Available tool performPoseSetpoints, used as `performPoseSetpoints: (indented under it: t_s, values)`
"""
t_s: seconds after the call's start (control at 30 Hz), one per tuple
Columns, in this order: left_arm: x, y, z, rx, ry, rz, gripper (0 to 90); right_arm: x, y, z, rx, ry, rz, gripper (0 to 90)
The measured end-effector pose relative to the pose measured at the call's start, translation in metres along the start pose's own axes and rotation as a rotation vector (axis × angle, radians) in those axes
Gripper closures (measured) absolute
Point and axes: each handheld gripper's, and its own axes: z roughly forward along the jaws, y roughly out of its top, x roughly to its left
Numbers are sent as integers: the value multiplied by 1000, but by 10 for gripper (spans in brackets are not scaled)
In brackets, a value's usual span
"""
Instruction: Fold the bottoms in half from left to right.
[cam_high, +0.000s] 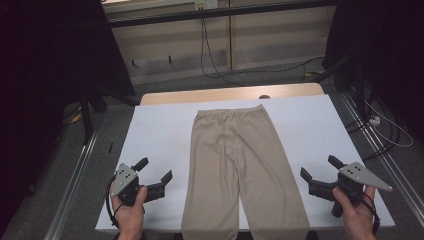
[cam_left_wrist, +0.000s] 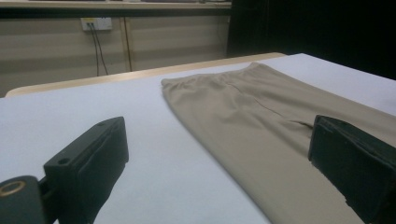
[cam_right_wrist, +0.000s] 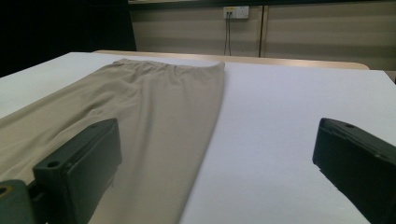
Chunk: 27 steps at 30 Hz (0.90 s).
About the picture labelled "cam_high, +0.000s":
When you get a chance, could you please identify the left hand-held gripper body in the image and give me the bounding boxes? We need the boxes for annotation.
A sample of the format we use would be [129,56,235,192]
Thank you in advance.
[110,162,166,207]

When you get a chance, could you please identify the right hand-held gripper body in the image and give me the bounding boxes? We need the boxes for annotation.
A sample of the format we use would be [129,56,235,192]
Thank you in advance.
[307,161,394,219]

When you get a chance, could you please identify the beige pants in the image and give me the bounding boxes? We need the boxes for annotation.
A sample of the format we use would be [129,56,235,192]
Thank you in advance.
[181,104,311,240]

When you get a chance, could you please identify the person's right hand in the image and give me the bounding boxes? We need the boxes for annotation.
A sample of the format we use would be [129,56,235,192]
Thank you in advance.
[332,185,378,240]

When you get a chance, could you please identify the person's left hand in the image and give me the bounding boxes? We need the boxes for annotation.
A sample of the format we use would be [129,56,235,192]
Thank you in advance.
[110,185,149,240]

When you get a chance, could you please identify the white table mat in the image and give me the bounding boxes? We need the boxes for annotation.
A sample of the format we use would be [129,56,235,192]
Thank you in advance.
[95,94,396,233]

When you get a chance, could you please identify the black metal stand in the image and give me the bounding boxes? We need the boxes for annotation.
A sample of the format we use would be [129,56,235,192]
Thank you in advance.
[312,53,368,122]
[78,83,142,145]

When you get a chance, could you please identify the black curtain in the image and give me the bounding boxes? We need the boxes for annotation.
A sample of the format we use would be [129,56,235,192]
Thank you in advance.
[322,0,424,136]
[0,0,136,234]

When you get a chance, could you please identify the black horizontal beam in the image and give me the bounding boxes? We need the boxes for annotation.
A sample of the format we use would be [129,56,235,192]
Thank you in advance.
[106,0,338,30]

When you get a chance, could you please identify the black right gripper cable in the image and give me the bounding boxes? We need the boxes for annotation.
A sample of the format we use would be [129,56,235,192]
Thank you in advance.
[346,188,381,236]

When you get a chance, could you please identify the metal floor rail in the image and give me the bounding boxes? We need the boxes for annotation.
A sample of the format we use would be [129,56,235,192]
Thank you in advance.
[43,130,100,240]
[339,90,424,219]

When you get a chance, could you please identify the black floor cable bundle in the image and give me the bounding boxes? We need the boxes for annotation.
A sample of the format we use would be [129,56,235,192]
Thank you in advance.
[344,99,402,162]

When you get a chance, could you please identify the white floor cable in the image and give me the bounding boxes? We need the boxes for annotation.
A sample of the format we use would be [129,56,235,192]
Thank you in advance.
[364,99,415,149]

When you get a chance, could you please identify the black hanging floor cable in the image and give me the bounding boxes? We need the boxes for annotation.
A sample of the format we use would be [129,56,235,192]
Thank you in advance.
[199,17,326,87]

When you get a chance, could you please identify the white wall socket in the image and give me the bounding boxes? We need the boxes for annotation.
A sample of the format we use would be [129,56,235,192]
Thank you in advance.
[194,0,220,11]

